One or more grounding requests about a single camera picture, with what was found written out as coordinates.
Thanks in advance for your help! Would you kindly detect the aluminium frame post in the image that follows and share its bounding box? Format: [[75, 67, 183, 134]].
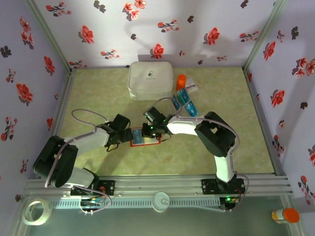
[[243, 0, 287, 72], [24, 0, 77, 74]]

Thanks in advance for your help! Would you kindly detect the white pill storage case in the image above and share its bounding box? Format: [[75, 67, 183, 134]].
[[127, 61, 174, 101]]

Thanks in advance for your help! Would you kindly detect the aluminium front frame rail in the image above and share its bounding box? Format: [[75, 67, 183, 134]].
[[24, 173, 294, 197]]

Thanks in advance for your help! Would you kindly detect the circuit board with green light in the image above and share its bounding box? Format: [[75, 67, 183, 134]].
[[220, 196, 241, 211]]

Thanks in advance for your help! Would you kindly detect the aluminium side rail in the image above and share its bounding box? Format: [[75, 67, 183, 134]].
[[36, 68, 77, 179], [242, 67, 286, 177]]

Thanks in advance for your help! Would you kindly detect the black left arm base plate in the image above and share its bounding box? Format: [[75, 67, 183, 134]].
[[70, 180, 116, 197]]

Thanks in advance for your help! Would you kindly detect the small white medicine box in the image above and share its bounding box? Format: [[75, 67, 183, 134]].
[[185, 78, 198, 93]]

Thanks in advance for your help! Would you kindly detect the clear tape roll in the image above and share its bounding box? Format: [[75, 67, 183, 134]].
[[21, 199, 53, 226]]

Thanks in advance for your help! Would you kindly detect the orange pill bottle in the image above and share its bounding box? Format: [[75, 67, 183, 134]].
[[176, 74, 188, 91]]

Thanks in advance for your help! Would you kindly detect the grey left arm cable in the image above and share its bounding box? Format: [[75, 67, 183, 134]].
[[45, 109, 110, 189]]

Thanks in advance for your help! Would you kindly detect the grey slotted cable duct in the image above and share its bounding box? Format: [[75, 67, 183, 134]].
[[50, 197, 221, 209]]

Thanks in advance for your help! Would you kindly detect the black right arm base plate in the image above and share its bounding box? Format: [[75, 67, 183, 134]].
[[201, 178, 247, 196]]

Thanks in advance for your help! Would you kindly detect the orange capped yellow bottle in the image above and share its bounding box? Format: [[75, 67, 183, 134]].
[[271, 208, 300, 224]]

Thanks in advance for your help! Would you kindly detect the white round knob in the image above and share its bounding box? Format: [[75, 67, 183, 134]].
[[152, 192, 170, 212]]

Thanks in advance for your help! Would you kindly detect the grey base cable loop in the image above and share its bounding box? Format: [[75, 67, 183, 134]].
[[71, 183, 112, 215]]

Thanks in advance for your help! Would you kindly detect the red card holder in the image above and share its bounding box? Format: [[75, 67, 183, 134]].
[[129, 127, 162, 148]]

